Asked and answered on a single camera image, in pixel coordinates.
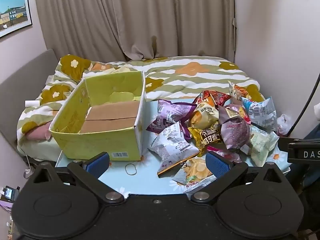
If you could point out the pale green snack packet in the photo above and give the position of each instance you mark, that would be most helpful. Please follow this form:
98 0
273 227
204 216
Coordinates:
262 142

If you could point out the rubber band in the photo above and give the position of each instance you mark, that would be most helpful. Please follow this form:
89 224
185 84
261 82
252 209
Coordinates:
131 169

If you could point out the framed wall picture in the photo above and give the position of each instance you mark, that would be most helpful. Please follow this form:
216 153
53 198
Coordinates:
13 12

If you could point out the pink snack packet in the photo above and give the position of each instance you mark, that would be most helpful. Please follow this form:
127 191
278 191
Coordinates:
222 153

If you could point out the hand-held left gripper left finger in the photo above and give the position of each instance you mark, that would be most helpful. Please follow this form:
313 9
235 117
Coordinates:
98 165

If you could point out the white and orange noodle packet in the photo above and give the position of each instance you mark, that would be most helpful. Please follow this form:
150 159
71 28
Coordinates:
238 91

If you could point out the beige curtain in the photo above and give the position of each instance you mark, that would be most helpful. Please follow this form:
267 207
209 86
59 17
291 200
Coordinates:
150 17

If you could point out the small white roll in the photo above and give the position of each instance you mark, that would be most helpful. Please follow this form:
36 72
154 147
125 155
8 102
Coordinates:
32 103

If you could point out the yellow-green cardboard box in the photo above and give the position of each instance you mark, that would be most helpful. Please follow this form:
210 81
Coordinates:
100 145

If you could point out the grey headboard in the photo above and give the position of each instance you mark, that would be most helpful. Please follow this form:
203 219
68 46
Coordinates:
22 80

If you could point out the green-edged potato chip packet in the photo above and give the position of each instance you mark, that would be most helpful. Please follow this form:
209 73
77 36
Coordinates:
195 173

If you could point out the white barcode snack packet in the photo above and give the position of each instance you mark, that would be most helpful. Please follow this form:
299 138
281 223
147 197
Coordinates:
172 145

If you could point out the dark yellow cocoa packet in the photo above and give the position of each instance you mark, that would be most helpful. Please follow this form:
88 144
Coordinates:
205 137

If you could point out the purple cake packet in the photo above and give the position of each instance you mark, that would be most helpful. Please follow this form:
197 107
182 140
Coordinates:
172 112

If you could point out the light blue snack packet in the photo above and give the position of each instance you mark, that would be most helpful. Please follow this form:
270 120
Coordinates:
262 112

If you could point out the white plastic bag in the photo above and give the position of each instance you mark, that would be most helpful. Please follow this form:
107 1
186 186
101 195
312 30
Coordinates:
283 125

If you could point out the red potato stick packet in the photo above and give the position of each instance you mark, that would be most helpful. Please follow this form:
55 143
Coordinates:
221 98

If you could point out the pink pillow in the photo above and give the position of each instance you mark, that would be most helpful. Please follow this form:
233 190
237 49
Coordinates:
37 133

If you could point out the floral striped blanket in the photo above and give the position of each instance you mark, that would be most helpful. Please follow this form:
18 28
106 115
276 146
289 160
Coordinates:
175 80

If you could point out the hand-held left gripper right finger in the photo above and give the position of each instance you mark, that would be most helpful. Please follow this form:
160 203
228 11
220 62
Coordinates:
218 165

